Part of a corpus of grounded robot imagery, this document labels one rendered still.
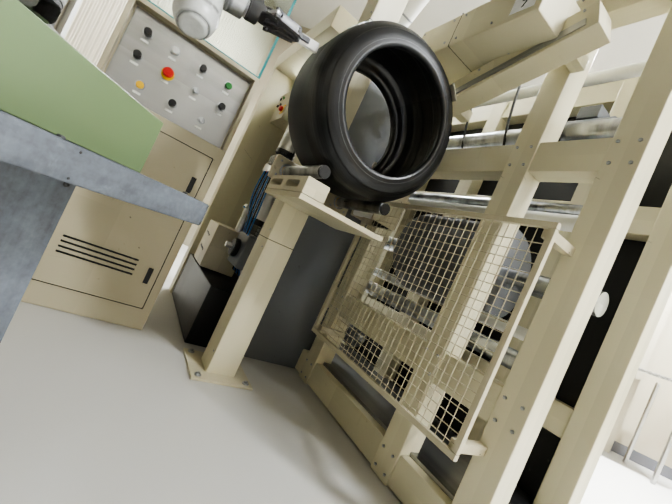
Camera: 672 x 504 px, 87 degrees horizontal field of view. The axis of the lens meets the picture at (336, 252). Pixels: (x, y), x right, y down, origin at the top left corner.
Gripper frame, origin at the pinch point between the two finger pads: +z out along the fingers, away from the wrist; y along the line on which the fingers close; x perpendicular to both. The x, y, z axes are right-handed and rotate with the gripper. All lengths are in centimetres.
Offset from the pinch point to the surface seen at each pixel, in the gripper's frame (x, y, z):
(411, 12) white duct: -77, 63, 71
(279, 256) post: 72, 28, 24
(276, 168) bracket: 37.4, 25.3, 10.4
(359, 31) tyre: -6.6, -10.3, 11.2
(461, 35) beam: -34, -2, 57
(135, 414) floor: 123, -6, -18
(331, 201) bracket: 42, 25, 39
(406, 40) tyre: -11.8, -12.6, 27.0
